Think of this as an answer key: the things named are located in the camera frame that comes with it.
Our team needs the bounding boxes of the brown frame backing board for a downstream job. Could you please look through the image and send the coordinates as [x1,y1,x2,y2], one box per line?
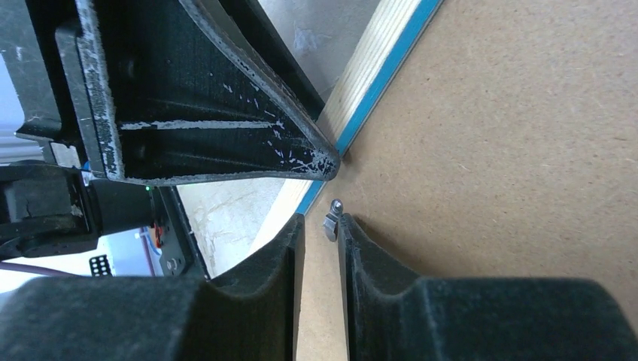
[297,1,637,360]

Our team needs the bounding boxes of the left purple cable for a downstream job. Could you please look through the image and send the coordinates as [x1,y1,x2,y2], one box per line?
[0,261,76,278]

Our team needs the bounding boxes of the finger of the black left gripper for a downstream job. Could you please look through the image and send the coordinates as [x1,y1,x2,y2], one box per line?
[74,1,340,187]
[220,0,325,120]

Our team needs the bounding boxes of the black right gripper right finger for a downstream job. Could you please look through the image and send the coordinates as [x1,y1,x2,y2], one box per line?
[338,214,637,360]

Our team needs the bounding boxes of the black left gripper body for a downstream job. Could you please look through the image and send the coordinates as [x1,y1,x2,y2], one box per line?
[1,1,209,278]

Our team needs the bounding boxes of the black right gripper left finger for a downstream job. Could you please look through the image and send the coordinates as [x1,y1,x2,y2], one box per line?
[1,214,305,360]

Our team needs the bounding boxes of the metal frame turn clip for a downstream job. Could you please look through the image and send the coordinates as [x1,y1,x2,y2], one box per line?
[323,199,344,242]

